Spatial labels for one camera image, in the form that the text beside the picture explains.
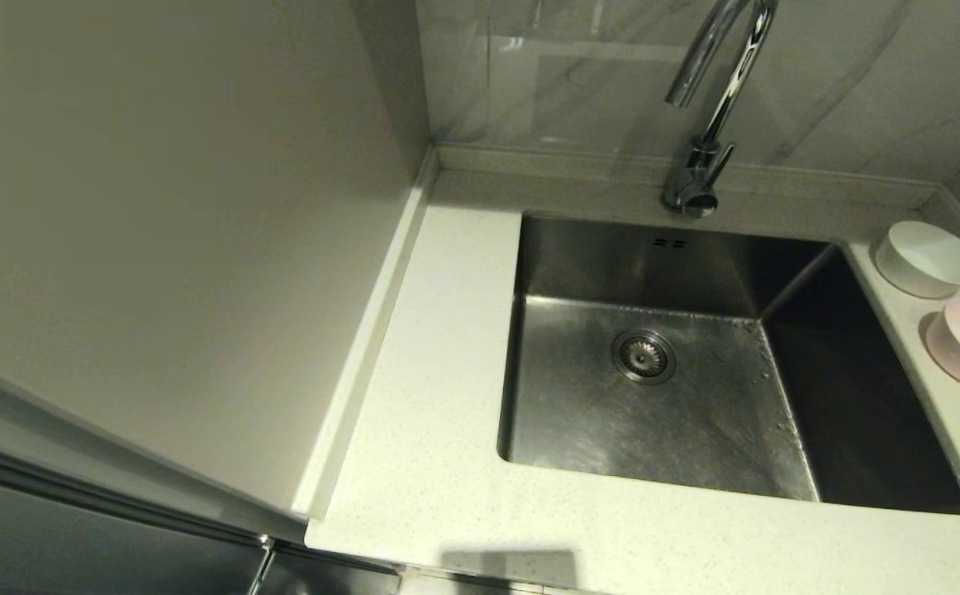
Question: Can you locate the chrome gooseneck faucet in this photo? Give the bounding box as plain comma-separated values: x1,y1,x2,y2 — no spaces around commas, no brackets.
662,0,780,219

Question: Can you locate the white plastic bowl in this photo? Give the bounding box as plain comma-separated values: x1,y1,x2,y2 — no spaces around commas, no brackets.
874,220,960,299

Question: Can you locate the stainless steel sink basin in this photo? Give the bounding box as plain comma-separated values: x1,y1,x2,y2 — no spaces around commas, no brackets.
497,213,960,517

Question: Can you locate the round metal drain strainer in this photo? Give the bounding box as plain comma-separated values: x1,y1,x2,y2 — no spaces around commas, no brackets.
611,329,677,385

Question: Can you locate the grey tall cabinet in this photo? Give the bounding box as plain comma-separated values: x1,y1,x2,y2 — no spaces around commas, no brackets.
0,0,433,595

